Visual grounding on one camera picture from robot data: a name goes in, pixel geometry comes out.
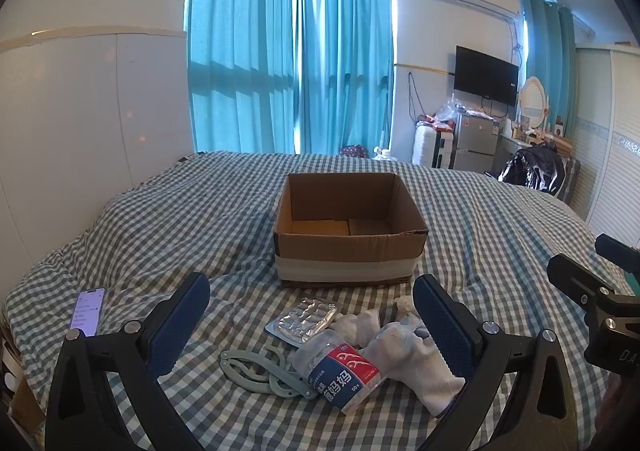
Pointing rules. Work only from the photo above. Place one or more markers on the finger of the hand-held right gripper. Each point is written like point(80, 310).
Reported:
point(617, 251)
point(575, 278)

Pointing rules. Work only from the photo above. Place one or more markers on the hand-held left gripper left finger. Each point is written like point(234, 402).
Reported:
point(180, 321)

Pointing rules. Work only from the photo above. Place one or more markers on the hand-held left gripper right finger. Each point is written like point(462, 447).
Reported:
point(440, 321)

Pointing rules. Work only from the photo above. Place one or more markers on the white knit glove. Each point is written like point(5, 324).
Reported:
point(415, 361)
point(357, 326)

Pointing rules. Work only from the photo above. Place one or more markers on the clear floss pick jar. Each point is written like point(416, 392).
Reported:
point(345, 376)

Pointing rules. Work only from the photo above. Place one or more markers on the brown cardboard box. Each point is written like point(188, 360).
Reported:
point(345, 251)

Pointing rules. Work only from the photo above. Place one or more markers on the silver blister pack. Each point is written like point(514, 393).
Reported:
point(305, 318)

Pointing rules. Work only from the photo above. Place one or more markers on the green folding hanger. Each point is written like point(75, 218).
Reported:
point(287, 385)

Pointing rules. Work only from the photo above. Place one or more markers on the smartphone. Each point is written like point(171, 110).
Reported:
point(87, 311)

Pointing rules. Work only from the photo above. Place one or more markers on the checkered blanket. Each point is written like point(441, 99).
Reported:
point(150, 231)

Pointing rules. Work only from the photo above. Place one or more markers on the white slatted wardrobe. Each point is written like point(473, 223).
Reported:
point(610, 141)

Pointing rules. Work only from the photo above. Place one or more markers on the black jacket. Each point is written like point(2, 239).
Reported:
point(532, 168)

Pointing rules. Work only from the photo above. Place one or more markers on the small brown desk box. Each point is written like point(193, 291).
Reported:
point(559, 141)

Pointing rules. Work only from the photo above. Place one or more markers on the white dressing table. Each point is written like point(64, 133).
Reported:
point(512, 145)

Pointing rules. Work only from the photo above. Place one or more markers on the silver mini fridge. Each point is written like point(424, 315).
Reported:
point(475, 141)

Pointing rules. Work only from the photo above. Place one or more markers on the brown carton beside bed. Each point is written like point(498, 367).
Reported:
point(27, 401)

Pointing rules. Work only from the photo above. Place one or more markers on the oval white vanity mirror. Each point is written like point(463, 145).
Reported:
point(532, 101)

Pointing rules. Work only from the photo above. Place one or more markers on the white suitcase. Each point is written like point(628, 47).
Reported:
point(430, 146)

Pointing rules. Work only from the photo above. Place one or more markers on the white plastic bag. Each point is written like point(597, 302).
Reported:
point(384, 154)

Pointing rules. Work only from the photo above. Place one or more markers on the dark floral bag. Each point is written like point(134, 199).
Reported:
point(354, 151)

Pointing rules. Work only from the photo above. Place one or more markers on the clear plastic bags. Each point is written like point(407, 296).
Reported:
point(452, 113)

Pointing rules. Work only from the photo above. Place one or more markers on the narrow teal curtain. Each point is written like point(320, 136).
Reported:
point(550, 56)

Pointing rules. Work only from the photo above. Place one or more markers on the wide teal curtain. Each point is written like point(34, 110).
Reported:
point(240, 56)

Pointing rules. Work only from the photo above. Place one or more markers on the black wall television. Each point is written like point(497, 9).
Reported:
point(485, 73)

